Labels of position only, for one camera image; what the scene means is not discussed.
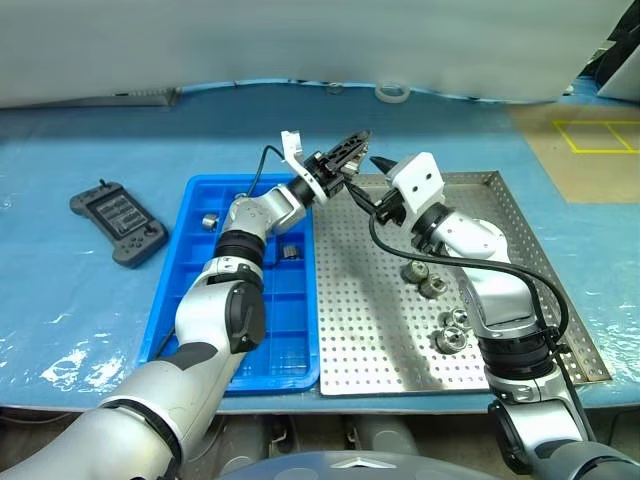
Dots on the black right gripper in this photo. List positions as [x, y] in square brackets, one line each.
[392, 210]

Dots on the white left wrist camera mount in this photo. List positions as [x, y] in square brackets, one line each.
[291, 142]

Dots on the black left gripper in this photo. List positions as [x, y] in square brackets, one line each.
[330, 175]

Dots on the blue-grey rounded robot housing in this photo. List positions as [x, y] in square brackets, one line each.
[320, 467]

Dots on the grey rounded cylinder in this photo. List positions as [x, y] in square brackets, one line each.
[385, 435]

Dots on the grey power strip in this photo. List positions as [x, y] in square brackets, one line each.
[145, 96]

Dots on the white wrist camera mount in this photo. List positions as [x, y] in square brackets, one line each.
[417, 185]
[291, 142]

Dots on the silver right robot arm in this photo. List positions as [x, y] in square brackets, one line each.
[500, 295]

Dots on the blue compartment tray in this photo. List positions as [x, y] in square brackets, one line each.
[290, 310]

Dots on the perforated steel tray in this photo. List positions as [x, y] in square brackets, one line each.
[360, 310]

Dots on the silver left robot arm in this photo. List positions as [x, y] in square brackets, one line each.
[200, 310]

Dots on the white tape roll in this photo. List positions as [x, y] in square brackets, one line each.
[380, 94]

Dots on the dark grey handheld controller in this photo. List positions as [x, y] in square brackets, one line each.
[120, 225]

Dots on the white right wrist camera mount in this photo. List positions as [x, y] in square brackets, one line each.
[417, 185]

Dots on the small metal roller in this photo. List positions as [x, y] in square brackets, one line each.
[432, 286]
[210, 220]
[450, 340]
[289, 251]
[456, 319]
[415, 271]
[356, 162]

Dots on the brown cardboard sheet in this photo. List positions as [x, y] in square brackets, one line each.
[590, 175]

